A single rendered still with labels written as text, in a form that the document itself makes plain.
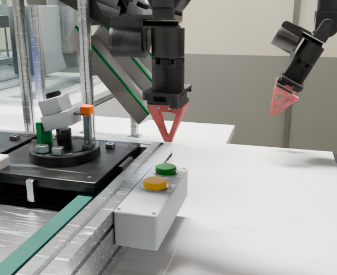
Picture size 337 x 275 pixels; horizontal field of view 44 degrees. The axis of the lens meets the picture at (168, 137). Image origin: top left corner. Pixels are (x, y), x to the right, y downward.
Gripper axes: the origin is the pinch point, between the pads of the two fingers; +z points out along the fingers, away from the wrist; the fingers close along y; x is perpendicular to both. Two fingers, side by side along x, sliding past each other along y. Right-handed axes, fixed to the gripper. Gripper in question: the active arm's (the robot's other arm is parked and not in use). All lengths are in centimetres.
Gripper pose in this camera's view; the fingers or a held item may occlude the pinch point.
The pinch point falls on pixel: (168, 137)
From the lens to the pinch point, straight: 77.3
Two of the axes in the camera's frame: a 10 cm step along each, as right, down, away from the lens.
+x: 9.7, 0.7, -2.5
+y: -2.6, 2.8, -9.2
